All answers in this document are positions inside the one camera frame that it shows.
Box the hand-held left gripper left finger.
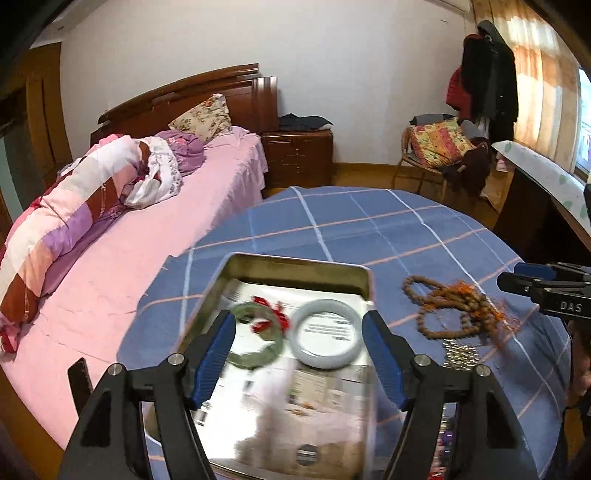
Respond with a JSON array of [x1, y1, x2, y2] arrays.
[[58, 309, 237, 480]]

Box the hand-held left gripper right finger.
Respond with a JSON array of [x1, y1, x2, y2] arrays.
[[361, 310, 539, 480]]

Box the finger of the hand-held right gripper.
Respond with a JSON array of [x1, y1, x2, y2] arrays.
[[514, 261, 591, 283], [498, 272, 591, 319]]

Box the green jade bangle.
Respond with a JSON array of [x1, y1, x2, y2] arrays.
[[226, 302, 284, 368]]

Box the wooden bead necklace orange tassels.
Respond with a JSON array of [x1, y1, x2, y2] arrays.
[[402, 275, 520, 344]]

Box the silver metal watch band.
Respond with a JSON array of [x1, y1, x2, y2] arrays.
[[441, 338, 478, 370]]

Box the pale grey jade bangle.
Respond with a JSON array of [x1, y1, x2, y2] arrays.
[[290, 299, 362, 370]]

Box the metal tin box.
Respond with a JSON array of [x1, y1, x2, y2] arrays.
[[178, 253, 376, 478]]

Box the dark wooden desk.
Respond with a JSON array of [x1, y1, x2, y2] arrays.
[[494, 159, 591, 264]]

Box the printed paper sheet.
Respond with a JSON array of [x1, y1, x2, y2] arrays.
[[198, 277, 370, 467]]

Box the white floral desk cover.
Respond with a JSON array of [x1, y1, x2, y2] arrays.
[[492, 140, 591, 227]]

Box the maroon clothes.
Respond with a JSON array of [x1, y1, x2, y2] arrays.
[[443, 138, 492, 199]]

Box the bed with pink sheet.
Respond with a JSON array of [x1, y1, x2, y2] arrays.
[[0, 124, 269, 448]]

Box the window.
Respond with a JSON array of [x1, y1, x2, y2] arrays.
[[575, 65, 591, 181]]

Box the colourful patterned cushion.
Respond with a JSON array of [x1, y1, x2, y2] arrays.
[[409, 117, 476, 168]]

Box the rattan chair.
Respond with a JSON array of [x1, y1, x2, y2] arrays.
[[392, 115, 467, 199]]

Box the white patterned garment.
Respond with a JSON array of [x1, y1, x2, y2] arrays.
[[124, 137, 183, 209]]

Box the grey cloth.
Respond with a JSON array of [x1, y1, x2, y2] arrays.
[[411, 113, 455, 126]]

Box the red jacket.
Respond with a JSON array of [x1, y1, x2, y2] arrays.
[[445, 67, 467, 109]]

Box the orange patterned curtain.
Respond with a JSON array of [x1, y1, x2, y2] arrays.
[[471, 0, 580, 162]]

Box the dark hanging coats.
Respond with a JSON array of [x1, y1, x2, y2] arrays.
[[462, 19, 519, 139]]

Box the pink purple patchwork quilt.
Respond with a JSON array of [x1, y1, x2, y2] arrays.
[[0, 134, 153, 354]]

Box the purple garment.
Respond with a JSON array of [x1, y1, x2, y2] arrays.
[[154, 130, 206, 175]]

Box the wooden nightstand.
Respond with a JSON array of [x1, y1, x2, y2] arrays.
[[261, 128, 334, 190]]

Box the floral pillow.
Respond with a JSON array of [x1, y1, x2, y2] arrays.
[[167, 93, 233, 144]]

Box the dark folded clothes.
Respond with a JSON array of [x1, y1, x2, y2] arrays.
[[278, 113, 334, 132]]

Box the wooden headboard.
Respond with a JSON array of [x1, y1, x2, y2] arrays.
[[90, 64, 279, 144]]

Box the wooden wardrobe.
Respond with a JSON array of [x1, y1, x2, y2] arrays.
[[0, 41, 72, 222]]

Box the red knotted cord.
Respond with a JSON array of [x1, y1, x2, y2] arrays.
[[249, 296, 289, 334]]

